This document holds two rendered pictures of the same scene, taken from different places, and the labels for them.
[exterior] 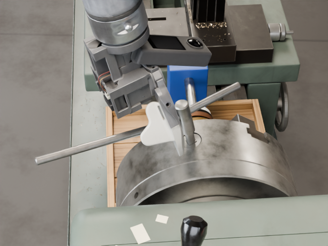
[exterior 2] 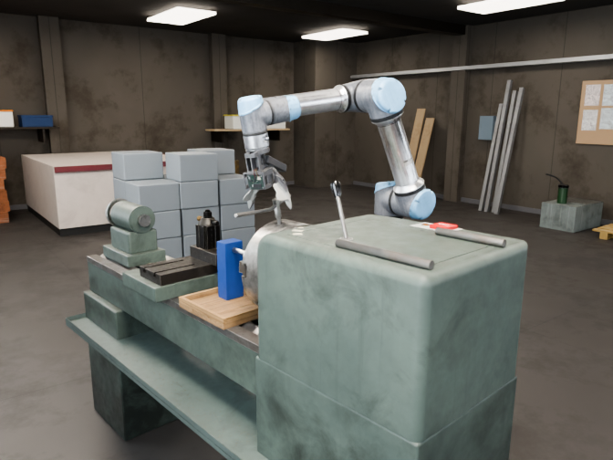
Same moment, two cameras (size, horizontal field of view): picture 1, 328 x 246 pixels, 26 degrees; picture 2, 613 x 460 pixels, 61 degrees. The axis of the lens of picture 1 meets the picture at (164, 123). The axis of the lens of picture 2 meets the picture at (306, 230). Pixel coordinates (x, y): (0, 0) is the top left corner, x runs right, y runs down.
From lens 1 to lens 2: 1.22 m
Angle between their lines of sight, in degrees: 47
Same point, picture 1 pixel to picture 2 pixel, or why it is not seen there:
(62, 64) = (41, 406)
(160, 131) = (282, 194)
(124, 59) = (261, 162)
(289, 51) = not seen: hidden behind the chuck
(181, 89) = (231, 256)
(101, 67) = (253, 166)
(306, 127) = not seen: hidden behind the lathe
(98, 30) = (254, 141)
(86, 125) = (132, 364)
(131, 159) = (252, 245)
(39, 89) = (31, 424)
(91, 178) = (158, 381)
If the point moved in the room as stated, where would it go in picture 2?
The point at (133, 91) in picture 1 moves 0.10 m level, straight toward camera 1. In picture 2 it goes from (267, 176) to (289, 179)
